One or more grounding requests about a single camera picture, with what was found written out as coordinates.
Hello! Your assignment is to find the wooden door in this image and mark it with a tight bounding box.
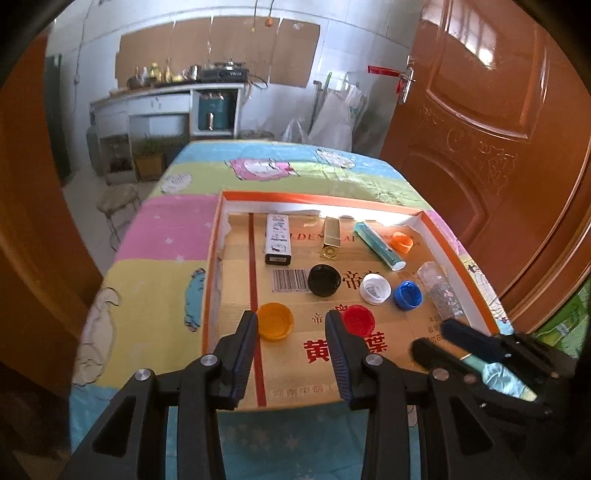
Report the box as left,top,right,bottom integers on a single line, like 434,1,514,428
379,0,591,324

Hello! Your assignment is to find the white printed box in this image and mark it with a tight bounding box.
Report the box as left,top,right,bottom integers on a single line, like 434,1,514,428
264,213,293,267

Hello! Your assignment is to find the gas stove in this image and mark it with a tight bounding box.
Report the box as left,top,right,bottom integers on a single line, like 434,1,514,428
201,65,250,84

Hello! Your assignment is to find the black bottle cap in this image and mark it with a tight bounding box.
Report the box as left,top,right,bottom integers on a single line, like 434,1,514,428
308,264,342,297

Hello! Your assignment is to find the shallow cardboard box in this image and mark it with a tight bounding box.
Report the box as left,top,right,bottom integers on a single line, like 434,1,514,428
202,190,514,411

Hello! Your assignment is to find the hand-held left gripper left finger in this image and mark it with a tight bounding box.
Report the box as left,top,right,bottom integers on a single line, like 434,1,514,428
60,310,259,480

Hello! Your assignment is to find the green carton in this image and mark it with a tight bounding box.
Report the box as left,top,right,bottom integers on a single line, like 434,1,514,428
531,281,591,361

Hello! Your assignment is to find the metal door handle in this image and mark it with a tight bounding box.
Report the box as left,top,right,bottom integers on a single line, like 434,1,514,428
397,55,416,106

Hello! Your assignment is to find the large white plastic bag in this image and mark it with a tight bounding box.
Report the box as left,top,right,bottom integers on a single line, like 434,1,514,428
308,85,363,151

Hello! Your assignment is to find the crate of green plants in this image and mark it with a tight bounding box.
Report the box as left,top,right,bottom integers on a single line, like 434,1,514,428
131,136,185,182

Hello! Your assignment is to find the red bottle cap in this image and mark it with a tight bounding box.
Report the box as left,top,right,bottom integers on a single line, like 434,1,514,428
343,305,376,337

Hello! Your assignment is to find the blue bottle cap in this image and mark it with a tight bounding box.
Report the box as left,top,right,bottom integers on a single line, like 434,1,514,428
394,280,423,311

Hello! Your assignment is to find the printed cartoon blanket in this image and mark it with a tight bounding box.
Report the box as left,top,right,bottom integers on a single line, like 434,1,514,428
69,141,515,480

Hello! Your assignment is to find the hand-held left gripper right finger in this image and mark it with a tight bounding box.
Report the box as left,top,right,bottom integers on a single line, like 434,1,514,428
324,310,527,480

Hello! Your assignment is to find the wooden door frame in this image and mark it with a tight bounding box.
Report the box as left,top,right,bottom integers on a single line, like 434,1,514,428
0,28,107,402

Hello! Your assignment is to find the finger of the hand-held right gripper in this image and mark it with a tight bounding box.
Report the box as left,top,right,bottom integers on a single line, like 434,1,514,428
411,338,550,416
441,320,509,364

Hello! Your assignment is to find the round metal stool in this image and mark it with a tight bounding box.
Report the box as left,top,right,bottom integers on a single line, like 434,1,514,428
95,185,141,252

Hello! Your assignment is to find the white bottle cap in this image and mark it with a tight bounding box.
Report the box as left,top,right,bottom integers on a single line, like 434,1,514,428
360,273,392,304

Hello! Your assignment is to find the cardboard wall sheet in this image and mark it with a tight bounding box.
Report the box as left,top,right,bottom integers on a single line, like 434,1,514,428
115,17,321,88

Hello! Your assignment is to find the orange bottle cap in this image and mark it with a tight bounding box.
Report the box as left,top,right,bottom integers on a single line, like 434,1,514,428
256,302,295,341
389,232,415,254

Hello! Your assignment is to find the white kitchen counter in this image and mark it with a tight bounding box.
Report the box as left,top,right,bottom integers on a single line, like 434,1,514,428
89,82,245,176

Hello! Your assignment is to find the teal kitchen appliance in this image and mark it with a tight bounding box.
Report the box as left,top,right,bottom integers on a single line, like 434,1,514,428
198,91,234,131

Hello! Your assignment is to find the small white plastic bag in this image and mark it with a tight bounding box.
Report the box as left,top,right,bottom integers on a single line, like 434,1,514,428
281,117,308,144

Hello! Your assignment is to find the small gold box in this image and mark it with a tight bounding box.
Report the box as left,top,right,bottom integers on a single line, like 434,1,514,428
320,217,343,260

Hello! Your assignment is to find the teal tube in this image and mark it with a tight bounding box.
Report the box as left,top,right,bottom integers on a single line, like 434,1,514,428
353,222,407,271

